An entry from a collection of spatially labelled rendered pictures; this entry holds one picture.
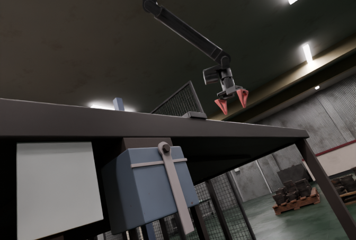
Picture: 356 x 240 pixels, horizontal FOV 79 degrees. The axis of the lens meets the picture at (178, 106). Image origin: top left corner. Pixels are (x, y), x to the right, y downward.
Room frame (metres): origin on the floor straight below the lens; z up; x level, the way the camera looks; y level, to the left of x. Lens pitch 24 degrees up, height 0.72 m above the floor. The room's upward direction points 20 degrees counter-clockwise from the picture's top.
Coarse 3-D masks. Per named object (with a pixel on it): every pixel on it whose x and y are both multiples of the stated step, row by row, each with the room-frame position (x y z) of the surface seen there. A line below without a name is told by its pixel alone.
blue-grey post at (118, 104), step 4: (116, 100) 2.72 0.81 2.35; (120, 100) 2.77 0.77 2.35; (116, 104) 2.74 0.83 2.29; (120, 104) 2.75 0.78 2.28; (116, 108) 2.75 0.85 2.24; (120, 108) 2.74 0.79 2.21; (148, 224) 2.75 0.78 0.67; (152, 224) 2.79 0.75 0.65; (144, 228) 2.74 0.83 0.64; (148, 228) 2.74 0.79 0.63; (152, 228) 2.78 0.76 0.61; (144, 232) 2.75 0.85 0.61; (148, 232) 2.73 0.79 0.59; (152, 232) 2.77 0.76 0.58; (144, 236) 2.76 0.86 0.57; (148, 236) 2.72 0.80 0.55; (152, 236) 2.76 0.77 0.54
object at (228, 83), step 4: (220, 80) 0.89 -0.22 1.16; (224, 80) 0.87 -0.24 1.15; (228, 80) 0.87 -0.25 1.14; (232, 80) 0.87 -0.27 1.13; (224, 84) 0.88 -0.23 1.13; (228, 84) 0.87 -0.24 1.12; (232, 84) 0.87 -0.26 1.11; (224, 88) 0.88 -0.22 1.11; (228, 88) 0.87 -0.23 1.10; (220, 92) 0.89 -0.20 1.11; (224, 92) 0.89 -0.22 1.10
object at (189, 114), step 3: (189, 111) 0.54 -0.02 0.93; (186, 114) 0.55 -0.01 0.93; (189, 114) 0.54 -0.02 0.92; (192, 114) 0.55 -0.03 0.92; (195, 114) 0.56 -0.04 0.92; (198, 114) 0.57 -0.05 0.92; (201, 114) 0.58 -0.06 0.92; (204, 114) 0.59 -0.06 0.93; (189, 117) 0.54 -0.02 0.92; (192, 117) 0.55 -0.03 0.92; (195, 117) 0.56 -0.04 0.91; (198, 117) 0.57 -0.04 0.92; (201, 117) 0.58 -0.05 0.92; (204, 117) 0.59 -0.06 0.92
